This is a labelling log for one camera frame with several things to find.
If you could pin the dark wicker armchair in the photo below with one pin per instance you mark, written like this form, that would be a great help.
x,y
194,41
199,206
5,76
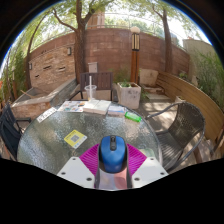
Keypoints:
x,y
181,126

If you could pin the floral mouse pad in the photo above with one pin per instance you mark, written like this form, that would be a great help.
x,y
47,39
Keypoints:
x,y
120,181

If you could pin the white book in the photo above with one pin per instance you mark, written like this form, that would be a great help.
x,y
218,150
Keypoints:
x,y
97,106

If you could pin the slim tree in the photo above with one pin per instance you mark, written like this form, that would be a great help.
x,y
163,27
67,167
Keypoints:
x,y
167,43

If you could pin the clear plastic cup with straw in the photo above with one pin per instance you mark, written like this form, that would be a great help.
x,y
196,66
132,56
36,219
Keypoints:
x,y
90,92

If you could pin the white wall box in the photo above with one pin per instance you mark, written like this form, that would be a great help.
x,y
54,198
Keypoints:
x,y
92,67

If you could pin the colourful printed sheet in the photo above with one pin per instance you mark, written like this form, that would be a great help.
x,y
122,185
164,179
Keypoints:
x,y
71,106

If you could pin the black slatted armchair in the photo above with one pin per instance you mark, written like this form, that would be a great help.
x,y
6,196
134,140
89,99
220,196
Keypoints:
x,y
8,131

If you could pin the black and white printed sheet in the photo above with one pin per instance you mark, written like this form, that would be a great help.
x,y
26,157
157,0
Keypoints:
x,y
46,114

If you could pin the white planter box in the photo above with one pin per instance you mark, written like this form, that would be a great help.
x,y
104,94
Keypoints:
x,y
129,96

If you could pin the blue computer mouse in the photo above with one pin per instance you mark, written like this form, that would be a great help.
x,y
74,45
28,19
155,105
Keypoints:
x,y
113,153

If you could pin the small pale booklet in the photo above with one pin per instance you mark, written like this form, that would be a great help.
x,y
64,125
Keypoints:
x,y
116,110

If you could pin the stone-clad garden counter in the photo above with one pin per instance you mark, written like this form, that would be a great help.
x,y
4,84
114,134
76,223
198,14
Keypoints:
x,y
40,102

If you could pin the yellow square card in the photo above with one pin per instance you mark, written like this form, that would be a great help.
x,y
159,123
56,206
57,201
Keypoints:
x,y
75,138

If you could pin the thick forked tree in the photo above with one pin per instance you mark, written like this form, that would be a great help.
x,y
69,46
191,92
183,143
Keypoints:
x,y
79,43

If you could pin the curved wooden bench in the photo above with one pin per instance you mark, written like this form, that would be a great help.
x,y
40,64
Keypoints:
x,y
200,103

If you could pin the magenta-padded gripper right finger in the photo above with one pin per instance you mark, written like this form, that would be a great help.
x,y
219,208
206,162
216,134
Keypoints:
x,y
137,160

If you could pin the dark wooden chair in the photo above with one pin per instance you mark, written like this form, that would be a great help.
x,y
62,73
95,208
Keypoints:
x,y
101,80

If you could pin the small green packet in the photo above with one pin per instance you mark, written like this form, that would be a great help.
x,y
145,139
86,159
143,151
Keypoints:
x,y
133,116

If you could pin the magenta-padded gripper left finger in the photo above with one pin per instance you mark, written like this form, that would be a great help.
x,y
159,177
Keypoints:
x,y
88,160

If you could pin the wooden garden lamp post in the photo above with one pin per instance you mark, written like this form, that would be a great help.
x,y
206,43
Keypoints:
x,y
135,53

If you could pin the dark wall lamp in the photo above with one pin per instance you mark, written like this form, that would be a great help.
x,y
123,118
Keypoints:
x,y
69,51

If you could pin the beige stone slab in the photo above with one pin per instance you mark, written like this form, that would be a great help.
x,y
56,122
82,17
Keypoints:
x,y
148,77

